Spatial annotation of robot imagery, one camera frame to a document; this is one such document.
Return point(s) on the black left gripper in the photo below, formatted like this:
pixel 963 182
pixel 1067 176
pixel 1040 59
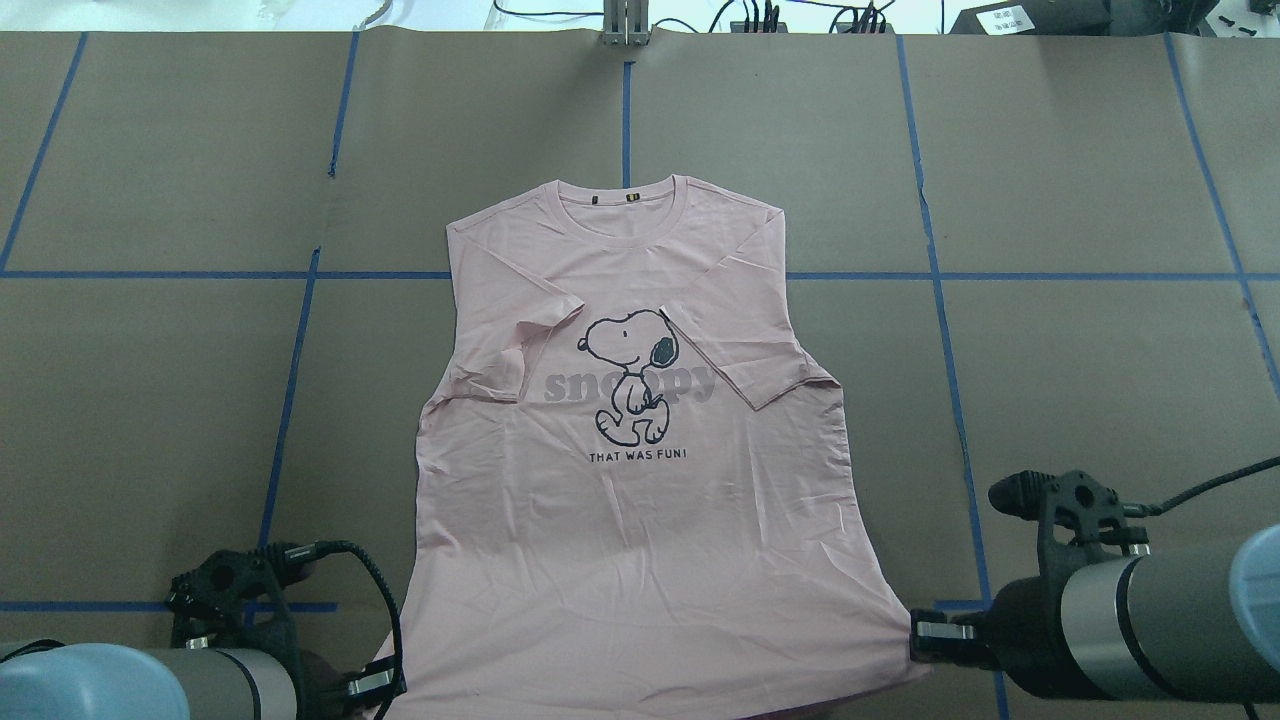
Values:
pixel 322 678

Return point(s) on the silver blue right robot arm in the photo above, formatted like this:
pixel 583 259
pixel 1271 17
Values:
pixel 1194 625

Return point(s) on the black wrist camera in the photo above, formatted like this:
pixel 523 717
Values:
pixel 235 599
pixel 1079 522

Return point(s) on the aluminium frame post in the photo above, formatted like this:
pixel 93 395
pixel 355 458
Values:
pixel 626 23

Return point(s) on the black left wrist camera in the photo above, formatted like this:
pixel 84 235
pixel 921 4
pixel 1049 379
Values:
pixel 235 599

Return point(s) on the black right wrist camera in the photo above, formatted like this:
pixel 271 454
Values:
pixel 1079 522

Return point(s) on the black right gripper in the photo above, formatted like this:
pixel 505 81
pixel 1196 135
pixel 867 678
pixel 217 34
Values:
pixel 1022 627

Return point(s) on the pink Snoopy t-shirt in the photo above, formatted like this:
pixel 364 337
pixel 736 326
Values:
pixel 635 495

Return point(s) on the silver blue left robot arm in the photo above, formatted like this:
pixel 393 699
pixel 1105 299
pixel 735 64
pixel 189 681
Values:
pixel 51 680

